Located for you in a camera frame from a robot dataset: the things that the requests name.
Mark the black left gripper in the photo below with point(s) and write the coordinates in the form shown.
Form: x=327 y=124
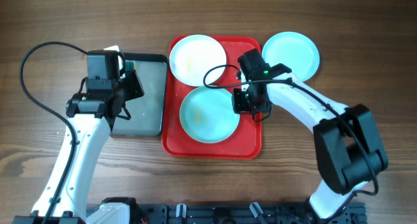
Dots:
x=132 y=79

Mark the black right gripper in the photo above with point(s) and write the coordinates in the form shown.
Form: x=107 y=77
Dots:
x=239 y=108

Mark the green yellow sponge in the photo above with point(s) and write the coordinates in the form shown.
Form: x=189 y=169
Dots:
x=130 y=65

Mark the light blue plate front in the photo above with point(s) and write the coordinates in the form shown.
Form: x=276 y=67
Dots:
x=207 y=115

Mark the light blue plate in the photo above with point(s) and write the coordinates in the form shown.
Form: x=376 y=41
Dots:
x=207 y=115
x=294 y=50

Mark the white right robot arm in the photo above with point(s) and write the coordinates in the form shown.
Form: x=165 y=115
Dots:
x=348 y=147

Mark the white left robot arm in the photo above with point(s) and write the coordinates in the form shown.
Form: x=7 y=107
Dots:
x=90 y=116

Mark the red plastic serving tray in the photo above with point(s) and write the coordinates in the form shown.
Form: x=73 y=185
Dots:
x=246 y=141

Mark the grey metal wash tray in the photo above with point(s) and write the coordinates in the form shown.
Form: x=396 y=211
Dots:
x=147 y=112

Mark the white round plate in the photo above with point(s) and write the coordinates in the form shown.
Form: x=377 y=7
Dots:
x=193 y=56

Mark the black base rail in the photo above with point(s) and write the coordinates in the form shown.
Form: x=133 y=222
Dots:
x=280 y=213

